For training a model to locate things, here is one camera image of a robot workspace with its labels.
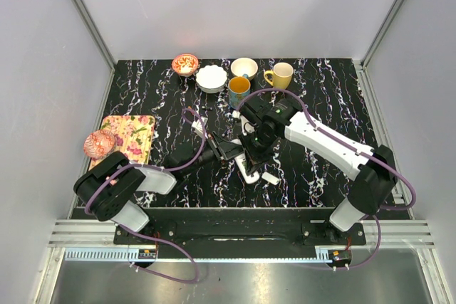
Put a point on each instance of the floral rectangular tray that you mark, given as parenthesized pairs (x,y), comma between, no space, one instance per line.
(133,135)

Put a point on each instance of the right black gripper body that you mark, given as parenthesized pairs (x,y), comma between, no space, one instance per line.
(257,146)

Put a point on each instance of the red patterned bowl on tray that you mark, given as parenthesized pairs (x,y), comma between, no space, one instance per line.
(99,144)

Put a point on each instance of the white remote control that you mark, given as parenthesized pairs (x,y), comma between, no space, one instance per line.
(248,177)

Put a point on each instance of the orange floral small bowl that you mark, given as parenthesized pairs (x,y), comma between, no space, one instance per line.
(185,64)

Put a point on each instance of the white scalloped bowl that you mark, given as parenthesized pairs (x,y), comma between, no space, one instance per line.
(211,79)

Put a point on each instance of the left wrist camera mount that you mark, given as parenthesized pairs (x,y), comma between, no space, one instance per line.
(198,125)

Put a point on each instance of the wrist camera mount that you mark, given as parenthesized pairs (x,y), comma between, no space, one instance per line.
(198,125)
(246,126)

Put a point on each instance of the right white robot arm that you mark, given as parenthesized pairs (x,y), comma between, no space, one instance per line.
(370,169)

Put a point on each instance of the blue mug orange inside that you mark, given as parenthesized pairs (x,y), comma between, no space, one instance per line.
(239,87)

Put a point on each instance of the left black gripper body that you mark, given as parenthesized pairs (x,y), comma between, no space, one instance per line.
(216,147)

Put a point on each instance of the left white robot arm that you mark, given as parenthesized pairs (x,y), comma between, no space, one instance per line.
(107,190)

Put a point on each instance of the white battery cover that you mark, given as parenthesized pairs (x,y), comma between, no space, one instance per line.
(270,178)

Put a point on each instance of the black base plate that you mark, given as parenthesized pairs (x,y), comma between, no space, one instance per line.
(283,235)

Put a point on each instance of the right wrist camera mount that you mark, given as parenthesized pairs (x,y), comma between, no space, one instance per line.
(246,126)

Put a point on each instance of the yellow mug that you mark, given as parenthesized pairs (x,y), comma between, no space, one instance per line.
(280,75)

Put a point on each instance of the cream round bowl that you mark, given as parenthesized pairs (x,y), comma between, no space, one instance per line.
(244,67)

